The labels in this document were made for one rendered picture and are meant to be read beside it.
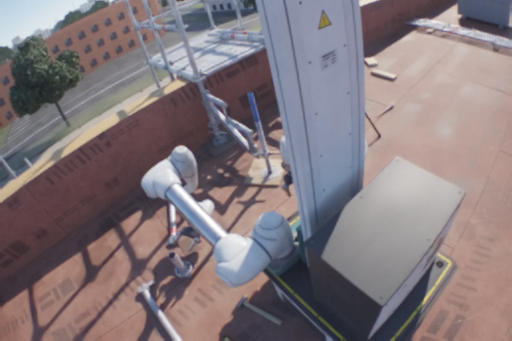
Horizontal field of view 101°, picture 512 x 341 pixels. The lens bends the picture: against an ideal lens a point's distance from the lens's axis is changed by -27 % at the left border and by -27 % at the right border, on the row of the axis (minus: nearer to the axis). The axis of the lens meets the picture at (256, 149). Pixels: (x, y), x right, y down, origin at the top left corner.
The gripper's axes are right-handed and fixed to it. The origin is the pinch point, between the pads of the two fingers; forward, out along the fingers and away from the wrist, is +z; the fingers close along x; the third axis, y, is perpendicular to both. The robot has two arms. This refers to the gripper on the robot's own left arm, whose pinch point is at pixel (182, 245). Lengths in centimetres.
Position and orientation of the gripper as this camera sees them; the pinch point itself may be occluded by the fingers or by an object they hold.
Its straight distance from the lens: 191.4
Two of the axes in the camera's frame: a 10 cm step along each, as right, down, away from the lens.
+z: -4.0, 6.3, -6.7
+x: -8.9, -1.0, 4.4
